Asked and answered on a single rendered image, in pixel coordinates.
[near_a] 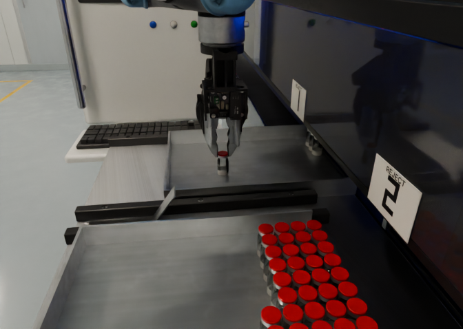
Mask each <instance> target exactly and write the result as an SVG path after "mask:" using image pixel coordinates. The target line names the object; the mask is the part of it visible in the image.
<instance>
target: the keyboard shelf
mask: <svg viewBox="0 0 463 329"><path fill-rule="evenodd" d="M221 128H223V125H222V124H218V126H217V129H221ZM85 132H86V129H85V130H83V131H82V132H81V134H80V135H79V137H78V138H77V139H76V141H75V142H74V144H73V145H72V147H71V148H70V150H69V152H68V153H67V154H66V156H65V162H66V163H74V162H100V161H104V160H105V157H106V155H107V152H108V150H109V148H99V149H77V148H76V145H77V144H78V142H79V141H80V139H81V138H82V136H83V135H84V133H85Z"/></svg>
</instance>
